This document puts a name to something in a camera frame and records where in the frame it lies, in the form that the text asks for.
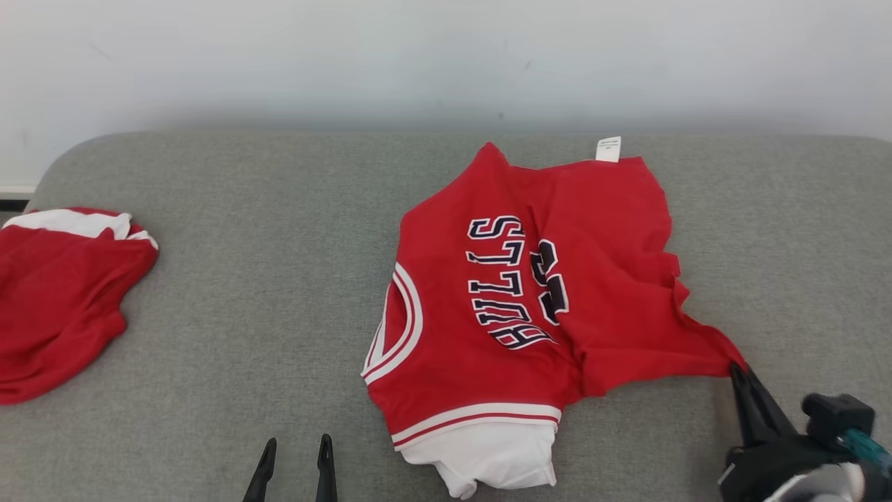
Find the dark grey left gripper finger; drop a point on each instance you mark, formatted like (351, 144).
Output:
(259, 481)
(326, 474)

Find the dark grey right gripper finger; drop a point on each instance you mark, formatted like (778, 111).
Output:
(766, 411)
(743, 411)

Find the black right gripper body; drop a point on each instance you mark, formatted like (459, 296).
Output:
(766, 467)

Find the red basketball jersey white trim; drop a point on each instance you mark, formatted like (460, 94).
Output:
(613, 279)

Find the red shorts white side stripe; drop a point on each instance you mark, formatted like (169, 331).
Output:
(56, 307)

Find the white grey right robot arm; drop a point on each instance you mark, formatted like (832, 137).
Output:
(822, 484)

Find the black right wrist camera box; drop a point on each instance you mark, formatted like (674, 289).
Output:
(836, 415)

